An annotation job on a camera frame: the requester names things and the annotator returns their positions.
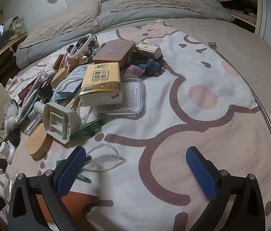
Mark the right beige quilted pillow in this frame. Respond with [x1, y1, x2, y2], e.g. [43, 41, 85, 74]
[111, 0, 203, 14]

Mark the clear plastic lidded container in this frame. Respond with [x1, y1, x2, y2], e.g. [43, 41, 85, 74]
[93, 78, 145, 117]

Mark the green clothespin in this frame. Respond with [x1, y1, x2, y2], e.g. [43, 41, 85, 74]
[70, 118, 104, 141]

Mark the floral fabric pouch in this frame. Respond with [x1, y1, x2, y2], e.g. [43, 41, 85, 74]
[14, 89, 41, 125]

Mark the purple notebook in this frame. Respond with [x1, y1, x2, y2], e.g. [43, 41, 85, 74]
[22, 71, 44, 107]

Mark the orange leather card holder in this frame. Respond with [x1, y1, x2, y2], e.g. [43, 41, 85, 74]
[62, 191, 99, 230]

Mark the round wooden lid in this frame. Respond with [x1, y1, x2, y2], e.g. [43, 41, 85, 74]
[27, 124, 53, 160]

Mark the left beige quilted pillow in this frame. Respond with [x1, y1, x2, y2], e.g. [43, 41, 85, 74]
[20, 0, 102, 49]

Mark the wooden shelf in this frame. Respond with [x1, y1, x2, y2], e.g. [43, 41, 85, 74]
[0, 32, 28, 56]

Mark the white bowl of clips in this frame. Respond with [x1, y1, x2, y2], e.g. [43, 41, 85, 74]
[69, 33, 93, 59]

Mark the grey duvet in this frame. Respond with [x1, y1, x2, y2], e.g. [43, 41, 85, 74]
[16, 0, 234, 69]

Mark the yellow tissue pack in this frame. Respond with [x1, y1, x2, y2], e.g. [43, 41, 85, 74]
[79, 62, 122, 106]

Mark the white cap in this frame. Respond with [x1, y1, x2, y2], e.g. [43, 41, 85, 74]
[3, 16, 19, 32]

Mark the patterned pink white blanket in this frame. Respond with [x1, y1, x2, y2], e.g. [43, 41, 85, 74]
[71, 20, 271, 230]

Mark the black stand block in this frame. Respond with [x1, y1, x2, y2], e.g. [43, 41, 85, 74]
[7, 128, 21, 148]

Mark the white suction knob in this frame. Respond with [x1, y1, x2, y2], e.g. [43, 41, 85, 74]
[0, 142, 16, 163]

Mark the brown soap box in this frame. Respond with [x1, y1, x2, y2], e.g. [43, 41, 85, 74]
[93, 39, 136, 67]

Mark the metal back scratcher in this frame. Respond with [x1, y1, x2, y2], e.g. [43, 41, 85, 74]
[207, 41, 271, 222]

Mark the crocheted yarn piece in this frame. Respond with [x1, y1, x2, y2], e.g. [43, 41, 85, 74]
[120, 52, 163, 79]

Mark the beige quilted pillow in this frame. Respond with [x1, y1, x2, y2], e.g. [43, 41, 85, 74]
[111, 0, 203, 14]
[20, 0, 102, 49]

